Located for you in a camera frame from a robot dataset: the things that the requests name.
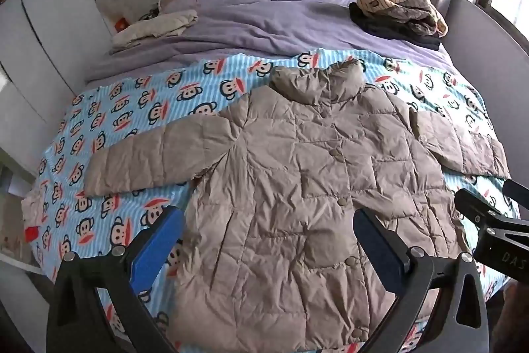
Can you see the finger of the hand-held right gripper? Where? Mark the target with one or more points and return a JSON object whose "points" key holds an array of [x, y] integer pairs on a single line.
{"points": [[475, 208], [518, 194]]}

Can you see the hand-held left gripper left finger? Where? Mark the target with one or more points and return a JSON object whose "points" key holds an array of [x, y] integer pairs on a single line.
{"points": [[159, 241]]}

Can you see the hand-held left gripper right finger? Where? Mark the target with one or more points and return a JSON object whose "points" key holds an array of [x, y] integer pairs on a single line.
{"points": [[378, 245]]}

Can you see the beige quilted down jacket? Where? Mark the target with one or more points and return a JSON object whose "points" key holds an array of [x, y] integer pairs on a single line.
{"points": [[289, 191]]}

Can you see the black folded clothes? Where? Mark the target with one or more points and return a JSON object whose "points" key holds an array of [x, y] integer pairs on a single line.
{"points": [[384, 30]]}

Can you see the beige patterned clothes pile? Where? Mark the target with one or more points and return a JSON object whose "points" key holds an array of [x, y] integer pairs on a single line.
{"points": [[396, 3]]}

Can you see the blue striped monkey-print blanket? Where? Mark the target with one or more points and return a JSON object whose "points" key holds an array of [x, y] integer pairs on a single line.
{"points": [[124, 109]]}

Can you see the grey padded panel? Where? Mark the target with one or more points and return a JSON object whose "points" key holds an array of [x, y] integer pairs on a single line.
{"points": [[479, 47]]}

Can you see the cream folded garment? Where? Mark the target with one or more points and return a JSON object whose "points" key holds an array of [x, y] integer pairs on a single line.
{"points": [[157, 26]]}

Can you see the small red box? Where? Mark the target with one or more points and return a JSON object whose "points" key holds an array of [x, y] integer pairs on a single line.
{"points": [[122, 23]]}

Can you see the white wardrobe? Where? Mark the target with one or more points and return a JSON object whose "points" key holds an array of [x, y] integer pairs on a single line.
{"points": [[49, 47]]}

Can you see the purple duvet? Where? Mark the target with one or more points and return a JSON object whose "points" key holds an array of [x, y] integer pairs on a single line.
{"points": [[268, 26]]}

